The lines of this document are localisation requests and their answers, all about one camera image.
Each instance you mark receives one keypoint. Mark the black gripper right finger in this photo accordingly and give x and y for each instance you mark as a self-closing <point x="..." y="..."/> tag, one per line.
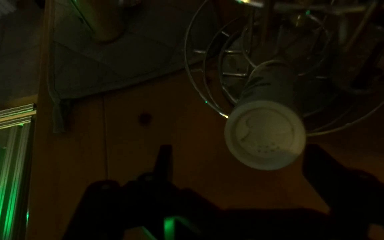
<point x="334" y="188"/>

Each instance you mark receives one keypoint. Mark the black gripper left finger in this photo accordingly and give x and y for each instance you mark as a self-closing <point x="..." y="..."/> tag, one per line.
<point x="164" y="164"/>

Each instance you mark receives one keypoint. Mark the white spice shaker container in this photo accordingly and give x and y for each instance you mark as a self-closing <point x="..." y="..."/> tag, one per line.
<point x="266" y="135"/>

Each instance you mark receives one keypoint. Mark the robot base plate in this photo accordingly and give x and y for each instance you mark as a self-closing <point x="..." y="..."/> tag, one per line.
<point x="6" y="178"/>

